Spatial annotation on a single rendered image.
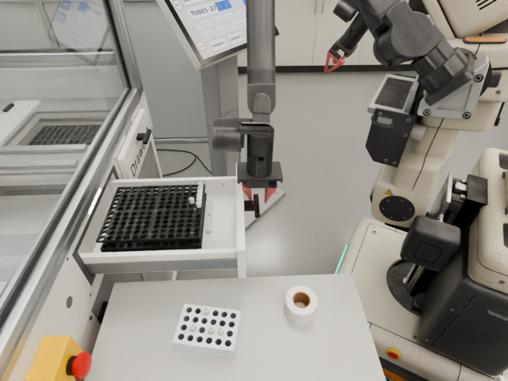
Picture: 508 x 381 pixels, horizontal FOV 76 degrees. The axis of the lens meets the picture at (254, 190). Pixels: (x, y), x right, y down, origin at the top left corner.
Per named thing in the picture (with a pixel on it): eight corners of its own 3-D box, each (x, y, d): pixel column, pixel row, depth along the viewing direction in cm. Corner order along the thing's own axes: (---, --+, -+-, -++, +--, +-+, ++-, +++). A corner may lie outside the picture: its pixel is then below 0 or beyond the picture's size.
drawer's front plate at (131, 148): (152, 135, 116) (145, 107, 108) (133, 189, 94) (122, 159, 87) (147, 135, 115) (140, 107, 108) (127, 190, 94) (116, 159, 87)
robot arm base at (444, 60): (473, 78, 57) (475, 57, 65) (444, 44, 56) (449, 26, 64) (428, 107, 64) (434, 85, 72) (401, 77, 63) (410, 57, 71)
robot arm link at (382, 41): (450, 43, 60) (435, 49, 65) (414, 1, 59) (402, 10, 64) (410, 80, 62) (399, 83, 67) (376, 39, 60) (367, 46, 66)
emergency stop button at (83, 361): (96, 357, 56) (88, 347, 53) (88, 382, 53) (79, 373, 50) (78, 357, 56) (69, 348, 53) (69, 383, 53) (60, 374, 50)
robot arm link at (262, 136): (274, 133, 64) (274, 119, 68) (240, 131, 64) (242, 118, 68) (272, 162, 68) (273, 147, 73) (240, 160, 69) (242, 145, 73)
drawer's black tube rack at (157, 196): (207, 202, 87) (205, 184, 83) (202, 255, 74) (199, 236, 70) (124, 205, 87) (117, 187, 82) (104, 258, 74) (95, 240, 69)
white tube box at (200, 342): (241, 318, 71) (240, 310, 68) (234, 358, 65) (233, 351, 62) (186, 311, 72) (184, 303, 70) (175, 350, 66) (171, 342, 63)
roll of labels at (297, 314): (320, 302, 74) (322, 293, 71) (308, 329, 69) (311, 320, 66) (291, 289, 76) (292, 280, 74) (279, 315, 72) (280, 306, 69)
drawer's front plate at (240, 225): (243, 192, 93) (242, 161, 86) (246, 280, 72) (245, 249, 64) (237, 192, 93) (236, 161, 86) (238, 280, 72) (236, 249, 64)
